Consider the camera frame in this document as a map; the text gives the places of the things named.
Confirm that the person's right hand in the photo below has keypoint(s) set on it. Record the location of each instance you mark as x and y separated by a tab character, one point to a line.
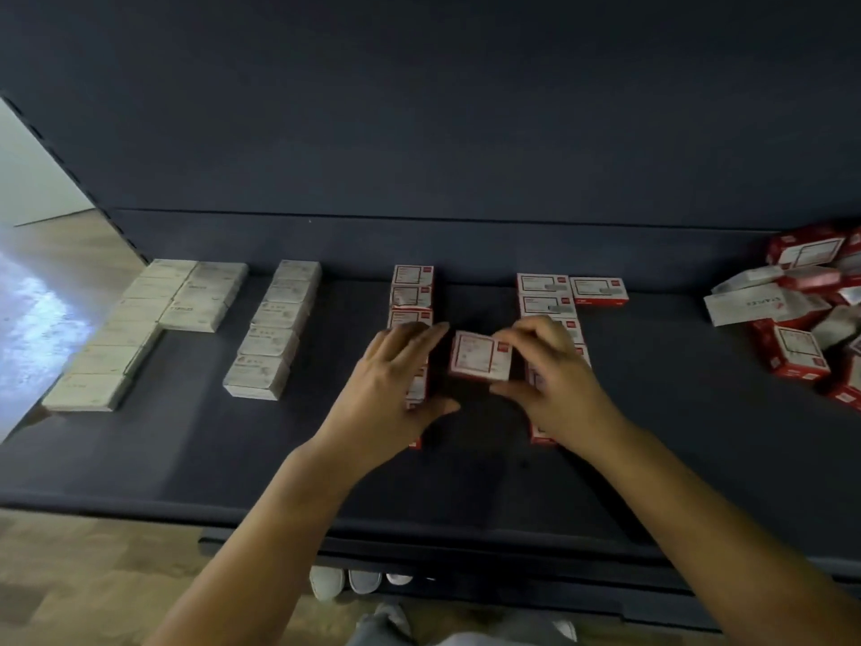
565	390

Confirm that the person's right forearm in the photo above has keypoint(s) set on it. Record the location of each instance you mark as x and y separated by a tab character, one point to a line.
727	538

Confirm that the person's left hand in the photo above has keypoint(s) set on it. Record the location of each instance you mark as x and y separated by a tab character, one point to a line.
377	417

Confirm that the person's grey clothing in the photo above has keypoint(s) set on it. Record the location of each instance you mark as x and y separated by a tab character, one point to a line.
458	632

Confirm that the person's grey shoe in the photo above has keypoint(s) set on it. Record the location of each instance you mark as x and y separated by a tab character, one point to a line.
396	616
567	630

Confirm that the pink slipper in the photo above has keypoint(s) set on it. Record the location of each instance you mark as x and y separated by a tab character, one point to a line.
400	577

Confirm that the grey slipper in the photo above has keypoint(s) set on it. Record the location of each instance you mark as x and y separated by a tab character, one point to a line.
365	580
327	582

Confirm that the person's left forearm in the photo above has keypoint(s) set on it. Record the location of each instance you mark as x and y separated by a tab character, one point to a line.
249	565

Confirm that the pile of red white boxes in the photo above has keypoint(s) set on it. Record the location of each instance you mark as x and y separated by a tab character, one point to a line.
794	309

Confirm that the dark metal shelf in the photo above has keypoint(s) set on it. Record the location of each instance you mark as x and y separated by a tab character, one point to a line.
404	114

